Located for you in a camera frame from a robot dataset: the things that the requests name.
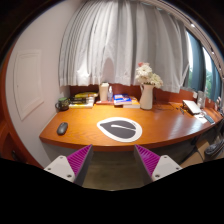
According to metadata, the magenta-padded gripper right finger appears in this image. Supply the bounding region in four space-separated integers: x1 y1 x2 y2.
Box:
133 144 183 186

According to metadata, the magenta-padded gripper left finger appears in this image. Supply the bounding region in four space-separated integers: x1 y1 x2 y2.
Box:
43 143 95 187

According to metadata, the black computer mouse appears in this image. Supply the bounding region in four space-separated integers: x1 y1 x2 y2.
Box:
56 121 69 136

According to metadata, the white and grey mouse pad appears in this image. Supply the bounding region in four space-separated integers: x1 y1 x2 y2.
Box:
96 116 144 144

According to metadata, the white and yellow book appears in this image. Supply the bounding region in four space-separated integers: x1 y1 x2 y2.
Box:
68 101 95 109

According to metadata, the dark green mug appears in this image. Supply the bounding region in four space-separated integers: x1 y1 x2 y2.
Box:
54 96 70 112

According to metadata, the orange book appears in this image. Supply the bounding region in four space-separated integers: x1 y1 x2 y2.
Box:
123 96 141 109

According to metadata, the black book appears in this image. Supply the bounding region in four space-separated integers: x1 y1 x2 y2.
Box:
69 96 96 105

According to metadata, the white pitcher vase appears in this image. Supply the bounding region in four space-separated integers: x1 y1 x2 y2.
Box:
139 83 155 111

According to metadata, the red book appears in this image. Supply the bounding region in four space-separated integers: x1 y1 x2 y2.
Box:
95 99 115 106

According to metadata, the yellow covered book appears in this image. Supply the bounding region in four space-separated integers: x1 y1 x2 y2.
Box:
74 91 99 99

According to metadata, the black office chair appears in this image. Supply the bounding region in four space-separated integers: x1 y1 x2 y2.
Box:
203 138 224 160

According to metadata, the blue book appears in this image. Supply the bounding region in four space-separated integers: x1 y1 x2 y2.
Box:
113 93 133 106

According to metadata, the white flat box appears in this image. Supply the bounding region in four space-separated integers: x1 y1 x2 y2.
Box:
182 99 203 116

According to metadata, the clear spray bottle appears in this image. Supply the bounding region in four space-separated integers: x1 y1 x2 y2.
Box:
107 85 114 102

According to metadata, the cream lidded tumbler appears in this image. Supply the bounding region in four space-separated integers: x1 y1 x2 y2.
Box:
98 81 110 102

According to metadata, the black phone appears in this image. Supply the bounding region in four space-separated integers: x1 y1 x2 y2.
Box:
203 114 216 125

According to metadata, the white flower bouquet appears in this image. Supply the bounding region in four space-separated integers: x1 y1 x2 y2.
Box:
134 61 165 89

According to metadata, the dark framed window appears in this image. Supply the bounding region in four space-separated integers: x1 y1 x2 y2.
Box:
185 29 223 101

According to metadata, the white curtain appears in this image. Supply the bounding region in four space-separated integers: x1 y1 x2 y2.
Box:
58 0 190 94

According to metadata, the black cable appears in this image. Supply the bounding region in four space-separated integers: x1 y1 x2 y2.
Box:
153 101 183 113

